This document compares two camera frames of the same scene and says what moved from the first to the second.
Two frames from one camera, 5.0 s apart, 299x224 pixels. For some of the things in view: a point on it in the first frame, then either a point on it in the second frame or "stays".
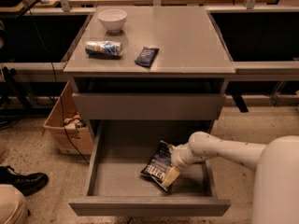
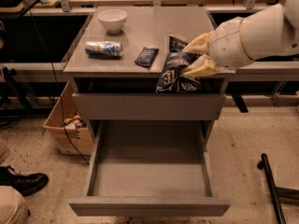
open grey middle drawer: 121,150 stays
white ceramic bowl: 112,19 stays
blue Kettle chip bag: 159,163 → 173,78
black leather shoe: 28,185 stays
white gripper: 177,159 → 226,43
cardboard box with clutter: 73,134 stays
